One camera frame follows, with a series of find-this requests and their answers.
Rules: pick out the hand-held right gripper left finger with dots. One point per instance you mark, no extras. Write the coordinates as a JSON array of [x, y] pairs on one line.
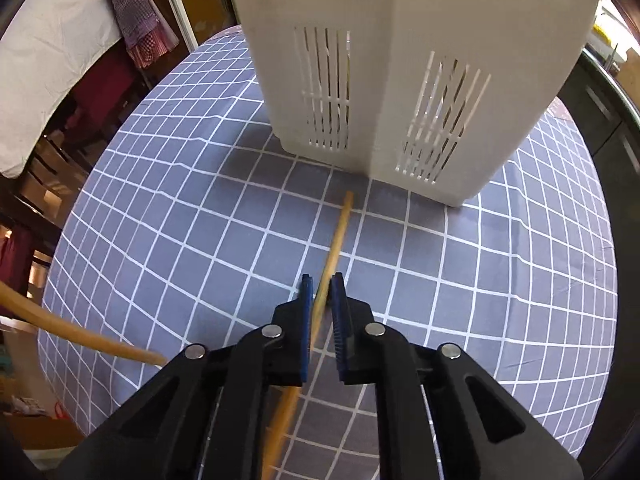
[[303, 335]]

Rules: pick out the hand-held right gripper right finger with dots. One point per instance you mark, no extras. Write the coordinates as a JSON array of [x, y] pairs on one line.
[[341, 335]]

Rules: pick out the light bamboo chopstick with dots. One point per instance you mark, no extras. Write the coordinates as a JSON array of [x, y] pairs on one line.
[[337, 240], [75, 330]]

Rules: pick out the white slotted utensil holder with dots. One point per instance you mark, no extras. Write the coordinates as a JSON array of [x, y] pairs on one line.
[[450, 20]]

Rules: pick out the grey checked tablecloth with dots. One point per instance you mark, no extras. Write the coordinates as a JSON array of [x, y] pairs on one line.
[[200, 220]]

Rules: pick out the dark wooden chair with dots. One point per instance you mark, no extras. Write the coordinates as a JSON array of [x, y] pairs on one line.
[[45, 170]]

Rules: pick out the brown wooden door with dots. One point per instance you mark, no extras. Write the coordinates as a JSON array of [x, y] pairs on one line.
[[210, 0]]

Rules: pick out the purple checked hanging cloth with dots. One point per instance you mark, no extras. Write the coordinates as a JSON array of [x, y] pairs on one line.
[[137, 15]]

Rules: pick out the white bedding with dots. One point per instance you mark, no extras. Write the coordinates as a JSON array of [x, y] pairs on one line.
[[45, 60]]

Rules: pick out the white door frame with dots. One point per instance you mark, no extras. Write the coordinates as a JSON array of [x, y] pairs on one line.
[[175, 0]]

